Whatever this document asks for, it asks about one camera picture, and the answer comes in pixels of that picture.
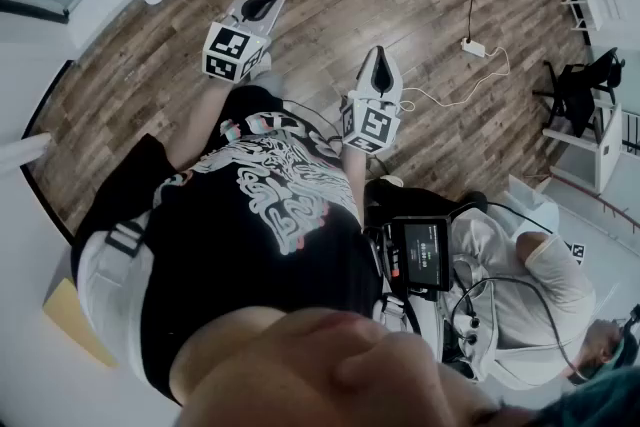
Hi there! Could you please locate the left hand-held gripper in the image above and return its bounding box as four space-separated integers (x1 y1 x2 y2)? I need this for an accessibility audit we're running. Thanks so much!
202 0 287 86

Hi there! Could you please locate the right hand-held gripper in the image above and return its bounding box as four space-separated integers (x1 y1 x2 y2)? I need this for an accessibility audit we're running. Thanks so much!
341 45 404 154

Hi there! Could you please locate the person's right forearm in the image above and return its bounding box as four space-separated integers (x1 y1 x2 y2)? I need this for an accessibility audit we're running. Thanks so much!
341 145 369 226

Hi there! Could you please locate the person's left forearm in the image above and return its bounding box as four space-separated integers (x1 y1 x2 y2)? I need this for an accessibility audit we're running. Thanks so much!
187 82 236 166

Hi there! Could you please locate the black monitor screen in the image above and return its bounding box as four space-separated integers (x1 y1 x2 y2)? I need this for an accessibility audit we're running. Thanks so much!
382 213 454 301

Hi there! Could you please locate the black office chair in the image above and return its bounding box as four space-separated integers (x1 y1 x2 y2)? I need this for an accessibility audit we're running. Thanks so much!
532 47 626 139

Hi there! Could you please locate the white cabinet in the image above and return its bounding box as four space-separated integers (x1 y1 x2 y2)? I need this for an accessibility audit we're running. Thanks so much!
542 102 624 194

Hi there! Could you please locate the black printed t-shirt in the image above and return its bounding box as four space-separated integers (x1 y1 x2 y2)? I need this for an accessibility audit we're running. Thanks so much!
69 112 381 406

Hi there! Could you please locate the red-brown branched rod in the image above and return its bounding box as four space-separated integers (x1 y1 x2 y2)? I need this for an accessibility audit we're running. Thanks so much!
549 169 640 236

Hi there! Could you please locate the person's face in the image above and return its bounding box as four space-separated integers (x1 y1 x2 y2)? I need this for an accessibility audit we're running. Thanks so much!
167 304 551 427

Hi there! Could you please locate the yellow flat board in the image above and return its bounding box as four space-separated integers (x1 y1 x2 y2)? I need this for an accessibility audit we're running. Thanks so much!
42 277 119 369

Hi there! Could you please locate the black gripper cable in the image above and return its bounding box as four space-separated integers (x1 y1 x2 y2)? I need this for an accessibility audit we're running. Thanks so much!
279 99 345 144

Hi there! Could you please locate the white cable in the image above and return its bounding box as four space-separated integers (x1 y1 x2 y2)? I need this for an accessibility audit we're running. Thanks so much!
399 45 511 112

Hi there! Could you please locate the grey harness strap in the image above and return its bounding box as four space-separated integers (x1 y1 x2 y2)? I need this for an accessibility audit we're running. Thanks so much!
377 294 416 331
77 214 151 396

